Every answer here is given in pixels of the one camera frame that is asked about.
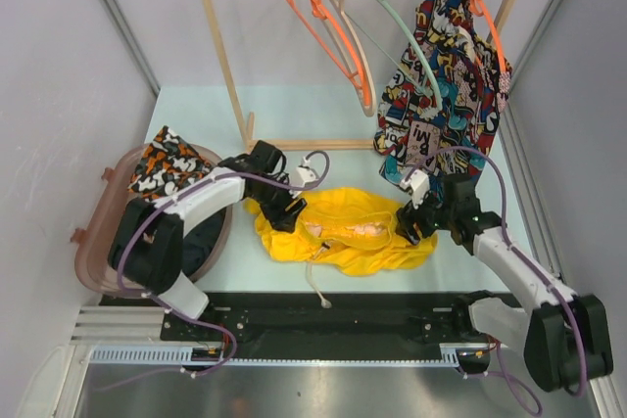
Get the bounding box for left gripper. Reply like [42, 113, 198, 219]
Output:
[249, 173, 306, 232]

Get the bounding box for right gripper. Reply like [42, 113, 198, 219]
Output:
[395, 186, 456, 246]

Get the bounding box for yellow shorts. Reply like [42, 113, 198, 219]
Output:
[244, 187, 438, 277]

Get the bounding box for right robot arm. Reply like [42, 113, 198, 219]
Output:
[397, 170, 614, 392]

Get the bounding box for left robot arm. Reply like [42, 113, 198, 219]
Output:
[108, 141, 318, 340]

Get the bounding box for comic print shorts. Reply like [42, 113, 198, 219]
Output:
[373, 0, 512, 192]

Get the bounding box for camouflage orange shorts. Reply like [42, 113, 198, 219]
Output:
[127, 125, 213, 201]

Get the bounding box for beige wooden hanger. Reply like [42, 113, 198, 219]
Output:
[323, 0, 375, 116]

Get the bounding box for orange hanger right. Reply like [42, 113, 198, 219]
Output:
[469, 0, 506, 72]

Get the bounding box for orange hanger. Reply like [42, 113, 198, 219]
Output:
[285, 0, 374, 116]
[469, 0, 506, 72]

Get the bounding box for orange hanger left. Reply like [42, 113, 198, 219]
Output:
[285, 0, 374, 116]

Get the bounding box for dark navy garment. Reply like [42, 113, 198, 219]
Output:
[182, 209, 232, 282]

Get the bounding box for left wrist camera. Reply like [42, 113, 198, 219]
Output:
[290, 157, 318, 196]

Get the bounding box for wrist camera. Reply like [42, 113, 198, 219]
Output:
[399, 169, 430, 209]
[290, 157, 318, 196]

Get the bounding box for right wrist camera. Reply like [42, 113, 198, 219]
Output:
[399, 169, 430, 209]

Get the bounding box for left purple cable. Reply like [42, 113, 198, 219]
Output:
[116, 150, 330, 393]

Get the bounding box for purple cable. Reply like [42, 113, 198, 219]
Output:
[116, 150, 330, 393]
[404, 145, 589, 414]

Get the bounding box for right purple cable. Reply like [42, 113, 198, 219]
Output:
[404, 145, 589, 414]

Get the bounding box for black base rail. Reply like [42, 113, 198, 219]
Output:
[97, 290, 535, 360]

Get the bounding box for white cable duct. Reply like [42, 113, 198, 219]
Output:
[90, 344, 491, 369]

